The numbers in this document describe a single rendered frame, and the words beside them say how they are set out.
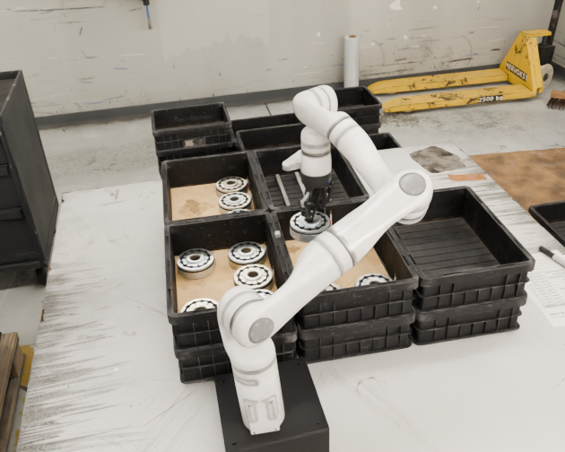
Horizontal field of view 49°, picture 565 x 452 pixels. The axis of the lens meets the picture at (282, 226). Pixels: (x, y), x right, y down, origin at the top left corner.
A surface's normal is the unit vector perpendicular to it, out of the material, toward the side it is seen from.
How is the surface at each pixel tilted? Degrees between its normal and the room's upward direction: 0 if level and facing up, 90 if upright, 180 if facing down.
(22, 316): 0
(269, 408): 89
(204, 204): 0
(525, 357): 0
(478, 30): 90
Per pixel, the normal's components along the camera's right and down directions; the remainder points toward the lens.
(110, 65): 0.21, 0.53
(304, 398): -0.11, -0.84
